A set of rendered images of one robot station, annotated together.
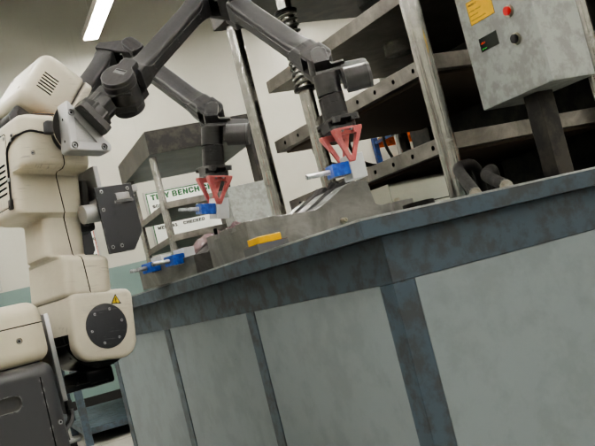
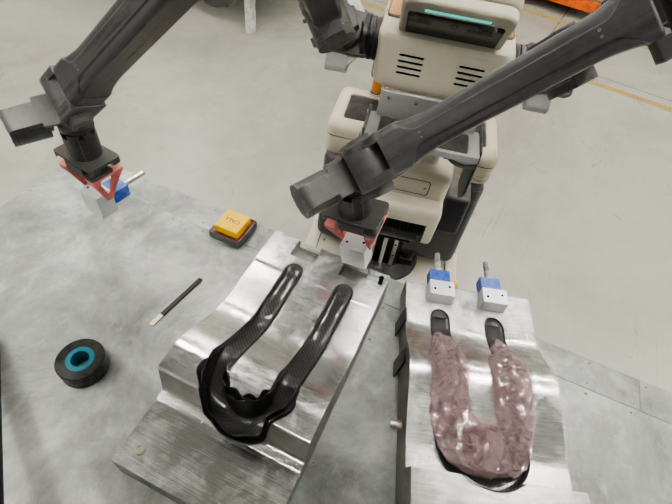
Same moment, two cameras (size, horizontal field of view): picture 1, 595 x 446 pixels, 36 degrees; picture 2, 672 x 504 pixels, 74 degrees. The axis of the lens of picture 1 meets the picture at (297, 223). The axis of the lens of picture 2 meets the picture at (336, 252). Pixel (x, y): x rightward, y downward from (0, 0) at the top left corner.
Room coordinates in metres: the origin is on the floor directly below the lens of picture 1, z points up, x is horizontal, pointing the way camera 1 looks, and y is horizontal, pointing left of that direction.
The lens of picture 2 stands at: (2.80, -0.23, 1.59)
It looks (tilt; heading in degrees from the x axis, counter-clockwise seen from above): 49 degrees down; 135
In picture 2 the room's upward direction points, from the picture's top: 9 degrees clockwise
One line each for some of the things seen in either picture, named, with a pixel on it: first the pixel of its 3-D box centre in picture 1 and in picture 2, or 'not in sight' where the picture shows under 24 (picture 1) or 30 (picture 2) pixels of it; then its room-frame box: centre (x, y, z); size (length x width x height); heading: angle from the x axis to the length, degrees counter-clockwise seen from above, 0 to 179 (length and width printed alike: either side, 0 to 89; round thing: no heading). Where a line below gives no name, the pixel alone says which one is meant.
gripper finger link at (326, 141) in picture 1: (340, 144); (99, 177); (2.04, -0.13, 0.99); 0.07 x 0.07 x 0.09; 20
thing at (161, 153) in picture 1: (215, 260); not in sight; (7.45, 0.71, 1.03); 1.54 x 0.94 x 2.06; 21
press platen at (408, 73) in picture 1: (424, 98); not in sight; (3.45, -0.57, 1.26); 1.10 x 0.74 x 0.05; 28
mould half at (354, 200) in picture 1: (310, 220); (272, 356); (2.49, -0.03, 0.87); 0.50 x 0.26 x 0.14; 118
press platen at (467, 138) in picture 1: (441, 162); not in sight; (3.45, -0.57, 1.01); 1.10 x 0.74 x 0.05; 28
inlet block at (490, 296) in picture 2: (149, 267); (488, 285); (2.60, 0.43, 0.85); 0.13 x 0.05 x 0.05; 135
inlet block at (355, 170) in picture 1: (334, 171); (118, 187); (2.01, -0.10, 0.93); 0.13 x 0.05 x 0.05; 110
